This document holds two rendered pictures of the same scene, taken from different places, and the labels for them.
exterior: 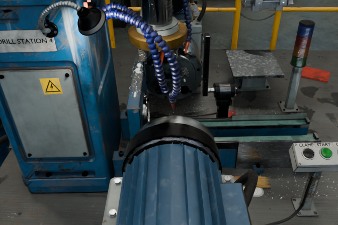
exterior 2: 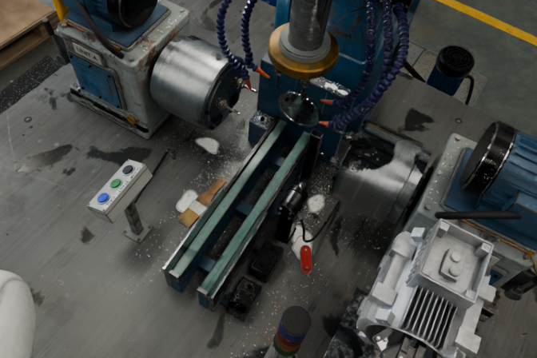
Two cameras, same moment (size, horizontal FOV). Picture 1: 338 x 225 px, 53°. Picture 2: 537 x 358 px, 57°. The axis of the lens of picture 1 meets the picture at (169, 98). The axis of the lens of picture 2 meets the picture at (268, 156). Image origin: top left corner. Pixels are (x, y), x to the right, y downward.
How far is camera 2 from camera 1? 1.61 m
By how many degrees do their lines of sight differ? 72
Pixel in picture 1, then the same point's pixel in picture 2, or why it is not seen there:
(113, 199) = (169, 5)
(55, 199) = not seen: hidden behind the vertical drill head
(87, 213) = (255, 81)
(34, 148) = not seen: hidden behind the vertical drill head
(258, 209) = (166, 192)
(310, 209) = (131, 230)
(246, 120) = (252, 226)
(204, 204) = not seen: outside the picture
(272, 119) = (233, 256)
